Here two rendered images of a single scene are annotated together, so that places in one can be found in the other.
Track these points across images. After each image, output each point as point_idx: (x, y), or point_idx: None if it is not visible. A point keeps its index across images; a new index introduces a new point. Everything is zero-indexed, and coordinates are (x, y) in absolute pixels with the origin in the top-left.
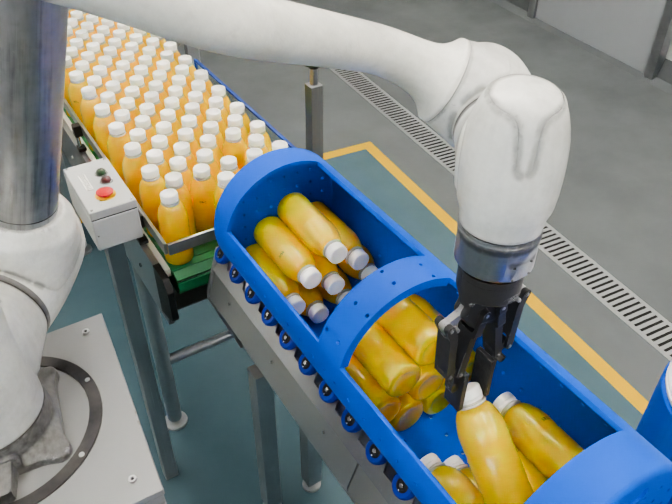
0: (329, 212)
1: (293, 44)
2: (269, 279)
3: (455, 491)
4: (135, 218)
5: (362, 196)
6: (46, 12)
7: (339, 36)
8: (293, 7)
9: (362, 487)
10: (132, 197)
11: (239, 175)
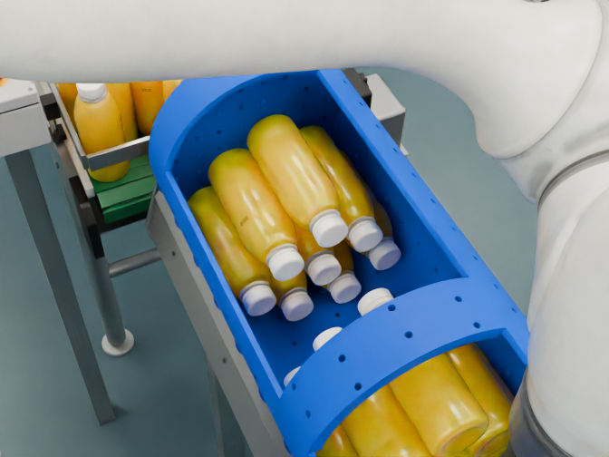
0: (329, 149)
1: (198, 56)
2: (218, 268)
3: None
4: (37, 118)
5: (381, 142)
6: None
7: (312, 23)
8: None
9: None
10: (32, 87)
11: (188, 83)
